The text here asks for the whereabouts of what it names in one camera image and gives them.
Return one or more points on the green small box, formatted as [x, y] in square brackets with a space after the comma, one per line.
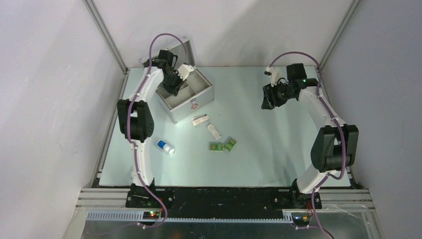
[230, 144]

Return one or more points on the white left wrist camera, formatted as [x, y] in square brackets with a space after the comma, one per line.
[184, 70]

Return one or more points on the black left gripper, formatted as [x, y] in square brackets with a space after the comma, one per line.
[174, 90]

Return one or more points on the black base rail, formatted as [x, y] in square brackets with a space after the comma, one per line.
[221, 202]

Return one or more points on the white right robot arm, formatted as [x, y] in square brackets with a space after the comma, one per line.
[334, 148]

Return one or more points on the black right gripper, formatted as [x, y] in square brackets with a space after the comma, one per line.
[268, 102]

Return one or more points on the blue cap clear bottle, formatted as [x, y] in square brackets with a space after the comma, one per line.
[166, 147]

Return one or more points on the white wrapped bandage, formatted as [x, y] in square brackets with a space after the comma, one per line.
[199, 119]

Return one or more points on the white bandage roll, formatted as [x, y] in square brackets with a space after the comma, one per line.
[216, 135]

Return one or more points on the grey divided tray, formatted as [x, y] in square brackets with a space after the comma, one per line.
[195, 84]

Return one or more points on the silver metal case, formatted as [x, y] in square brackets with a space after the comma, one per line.
[184, 54]

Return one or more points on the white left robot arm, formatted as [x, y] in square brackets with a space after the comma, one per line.
[134, 115]

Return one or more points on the green flat sachet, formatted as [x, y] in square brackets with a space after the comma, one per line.
[216, 147]

